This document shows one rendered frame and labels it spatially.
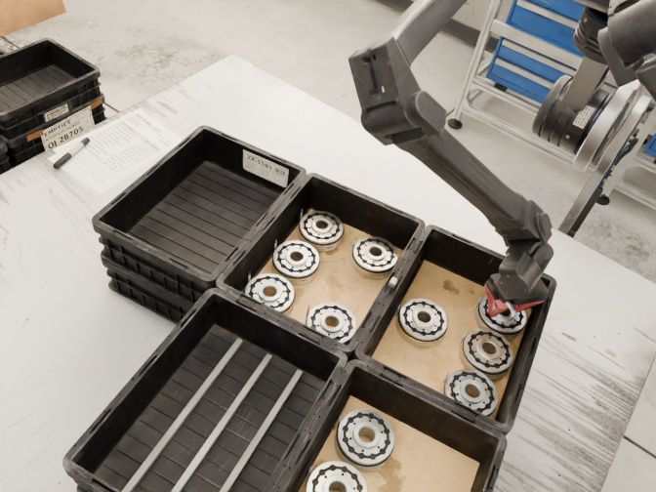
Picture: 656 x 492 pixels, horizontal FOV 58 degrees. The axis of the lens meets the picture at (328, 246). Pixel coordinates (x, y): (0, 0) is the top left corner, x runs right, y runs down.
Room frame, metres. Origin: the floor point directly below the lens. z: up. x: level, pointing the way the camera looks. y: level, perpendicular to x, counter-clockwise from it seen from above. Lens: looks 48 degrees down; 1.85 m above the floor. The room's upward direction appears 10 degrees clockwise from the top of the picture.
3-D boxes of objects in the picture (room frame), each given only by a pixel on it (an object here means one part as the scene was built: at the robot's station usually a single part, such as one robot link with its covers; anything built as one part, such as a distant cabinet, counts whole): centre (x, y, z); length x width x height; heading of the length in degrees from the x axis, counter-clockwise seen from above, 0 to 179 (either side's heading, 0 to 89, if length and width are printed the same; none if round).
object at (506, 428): (0.72, -0.29, 0.92); 0.40 x 0.30 x 0.02; 161
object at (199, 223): (0.92, 0.28, 0.87); 0.40 x 0.30 x 0.11; 161
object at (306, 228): (0.95, 0.02, 0.86); 0.10 x 0.10 x 0.01
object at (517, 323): (0.80, -0.39, 0.86); 0.10 x 0.10 x 0.01
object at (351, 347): (0.82, 0.00, 0.92); 0.40 x 0.30 x 0.02; 161
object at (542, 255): (0.79, -0.39, 1.04); 0.07 x 0.06 x 0.07; 151
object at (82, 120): (1.61, 0.99, 0.41); 0.31 x 0.02 x 0.16; 151
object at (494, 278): (0.80, -0.39, 0.98); 0.10 x 0.07 x 0.07; 114
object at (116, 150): (1.27, 0.64, 0.70); 0.33 x 0.23 x 0.01; 151
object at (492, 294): (0.79, -0.38, 0.91); 0.07 x 0.07 x 0.09; 24
